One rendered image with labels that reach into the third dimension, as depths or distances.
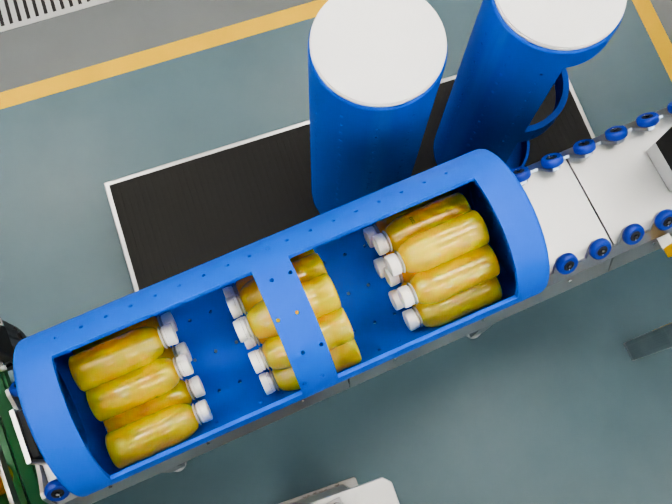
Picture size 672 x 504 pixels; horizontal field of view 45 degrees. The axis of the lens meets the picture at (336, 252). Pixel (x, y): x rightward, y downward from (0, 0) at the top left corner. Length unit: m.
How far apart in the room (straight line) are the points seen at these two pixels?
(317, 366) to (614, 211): 0.74
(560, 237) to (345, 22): 0.62
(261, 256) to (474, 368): 1.33
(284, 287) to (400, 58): 0.59
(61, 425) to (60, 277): 1.40
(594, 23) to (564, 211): 0.39
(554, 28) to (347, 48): 0.42
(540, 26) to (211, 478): 1.57
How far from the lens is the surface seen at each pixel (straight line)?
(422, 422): 2.52
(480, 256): 1.44
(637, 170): 1.81
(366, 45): 1.68
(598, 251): 1.68
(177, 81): 2.84
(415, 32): 1.70
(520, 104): 1.96
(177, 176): 2.54
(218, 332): 1.57
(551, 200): 1.73
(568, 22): 1.78
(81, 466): 1.37
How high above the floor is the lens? 2.50
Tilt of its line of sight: 75 degrees down
